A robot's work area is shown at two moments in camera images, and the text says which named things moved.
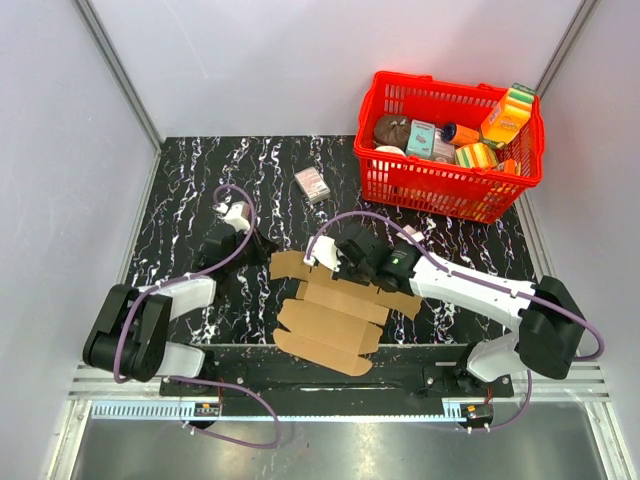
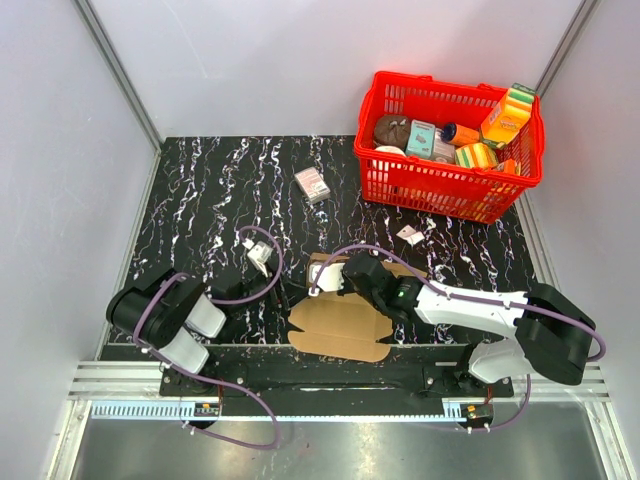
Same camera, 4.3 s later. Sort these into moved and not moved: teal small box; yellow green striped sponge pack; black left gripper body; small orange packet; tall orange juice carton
Moved: black left gripper body
Not moved: small orange packet; teal small box; yellow green striped sponge pack; tall orange juice carton
